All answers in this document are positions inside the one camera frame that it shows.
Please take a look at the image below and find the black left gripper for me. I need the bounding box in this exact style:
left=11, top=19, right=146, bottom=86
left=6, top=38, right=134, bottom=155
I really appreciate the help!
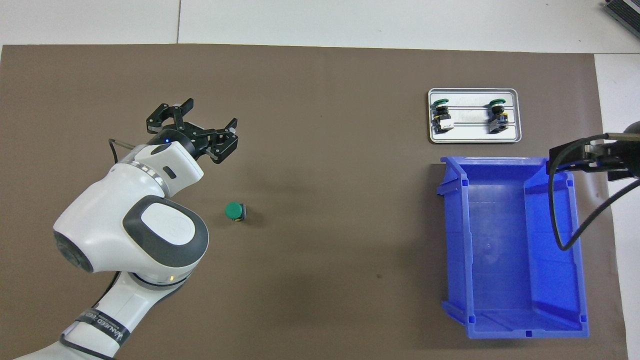
left=145, top=97, right=240, bottom=164

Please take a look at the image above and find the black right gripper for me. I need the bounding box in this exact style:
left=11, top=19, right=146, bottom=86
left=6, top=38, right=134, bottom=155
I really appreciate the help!
left=548, top=119, right=640, bottom=182

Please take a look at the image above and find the green push button switch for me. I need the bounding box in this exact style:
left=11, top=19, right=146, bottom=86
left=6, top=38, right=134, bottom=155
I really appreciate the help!
left=487, top=98, right=510, bottom=134
left=432, top=98, right=455, bottom=134
left=223, top=201, right=248, bottom=224

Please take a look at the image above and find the grey metal tray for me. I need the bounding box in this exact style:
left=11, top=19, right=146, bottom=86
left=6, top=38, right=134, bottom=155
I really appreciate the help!
left=427, top=88, right=523, bottom=145

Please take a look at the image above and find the brown table mat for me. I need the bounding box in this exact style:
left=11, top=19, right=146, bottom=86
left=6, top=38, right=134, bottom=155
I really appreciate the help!
left=0, top=43, right=629, bottom=360

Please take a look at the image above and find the dark grey ribbed device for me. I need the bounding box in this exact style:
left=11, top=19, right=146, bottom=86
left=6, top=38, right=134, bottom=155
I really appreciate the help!
left=602, top=0, right=640, bottom=27

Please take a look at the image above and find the blue plastic storage bin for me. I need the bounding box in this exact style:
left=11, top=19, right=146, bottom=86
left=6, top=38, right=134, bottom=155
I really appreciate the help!
left=436, top=156, right=590, bottom=340

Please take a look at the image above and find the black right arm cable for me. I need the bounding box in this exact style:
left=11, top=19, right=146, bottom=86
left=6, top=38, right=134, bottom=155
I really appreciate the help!
left=547, top=131, right=640, bottom=252

